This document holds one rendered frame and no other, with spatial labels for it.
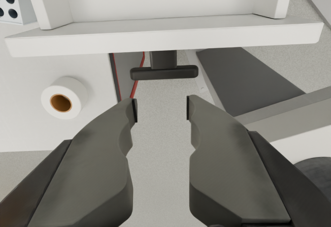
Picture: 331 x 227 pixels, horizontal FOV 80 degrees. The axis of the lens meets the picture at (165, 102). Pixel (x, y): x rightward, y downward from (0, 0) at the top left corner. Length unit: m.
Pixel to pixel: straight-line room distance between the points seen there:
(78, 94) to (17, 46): 0.18
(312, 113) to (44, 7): 0.46
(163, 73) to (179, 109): 1.09
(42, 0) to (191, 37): 0.15
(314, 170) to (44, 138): 0.55
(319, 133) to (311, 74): 1.05
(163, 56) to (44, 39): 0.11
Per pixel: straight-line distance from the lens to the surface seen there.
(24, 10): 0.38
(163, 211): 2.09
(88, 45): 0.20
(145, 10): 0.28
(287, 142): 0.43
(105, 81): 0.40
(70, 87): 0.39
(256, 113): 0.49
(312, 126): 0.45
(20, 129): 0.54
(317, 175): 0.46
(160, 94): 1.24
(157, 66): 0.21
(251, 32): 0.20
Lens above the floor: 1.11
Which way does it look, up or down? 61 degrees down
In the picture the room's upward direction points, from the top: 179 degrees clockwise
